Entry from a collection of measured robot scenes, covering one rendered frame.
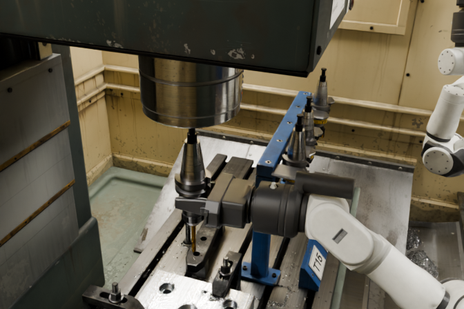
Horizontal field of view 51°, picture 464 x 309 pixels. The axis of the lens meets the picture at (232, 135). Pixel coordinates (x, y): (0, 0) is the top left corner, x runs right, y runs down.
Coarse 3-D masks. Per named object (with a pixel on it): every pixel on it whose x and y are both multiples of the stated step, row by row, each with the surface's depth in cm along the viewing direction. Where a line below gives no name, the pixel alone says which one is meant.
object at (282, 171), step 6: (276, 168) 107; (282, 168) 107; (288, 168) 107; (294, 168) 107; (300, 168) 107; (276, 174) 105; (282, 174) 105; (288, 174) 105; (294, 174) 105; (294, 180) 103
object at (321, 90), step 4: (320, 84) 134; (324, 84) 134; (316, 88) 136; (320, 88) 135; (324, 88) 135; (316, 92) 136; (320, 92) 135; (324, 92) 135; (316, 96) 136; (320, 96) 135; (324, 96) 135; (316, 100) 136; (320, 100) 136; (324, 100) 136; (316, 104) 136; (320, 104) 136; (324, 104) 136
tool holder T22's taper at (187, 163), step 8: (184, 144) 81; (192, 144) 80; (200, 144) 81; (184, 152) 81; (192, 152) 80; (200, 152) 81; (184, 160) 81; (192, 160) 81; (200, 160) 81; (184, 168) 82; (192, 168) 81; (200, 168) 82; (184, 176) 82; (192, 176) 82; (200, 176) 82
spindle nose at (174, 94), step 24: (144, 72) 70; (168, 72) 67; (192, 72) 67; (216, 72) 68; (240, 72) 73; (144, 96) 72; (168, 96) 69; (192, 96) 69; (216, 96) 70; (240, 96) 75; (168, 120) 71; (192, 120) 70; (216, 120) 72
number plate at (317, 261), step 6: (312, 252) 121; (318, 252) 123; (312, 258) 120; (318, 258) 122; (324, 258) 124; (312, 264) 118; (318, 264) 121; (324, 264) 123; (312, 270) 118; (318, 270) 119; (318, 276) 118
